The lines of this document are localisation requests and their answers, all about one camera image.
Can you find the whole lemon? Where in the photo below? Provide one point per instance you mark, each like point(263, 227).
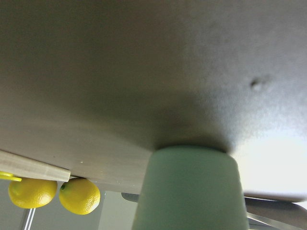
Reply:
point(79, 196)
point(32, 193)

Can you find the green cup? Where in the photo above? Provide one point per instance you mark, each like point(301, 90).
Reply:
point(191, 188)

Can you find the bamboo cutting board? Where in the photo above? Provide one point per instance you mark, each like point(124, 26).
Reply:
point(29, 168)

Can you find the yellow plastic knife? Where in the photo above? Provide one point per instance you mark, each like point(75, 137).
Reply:
point(9, 177)

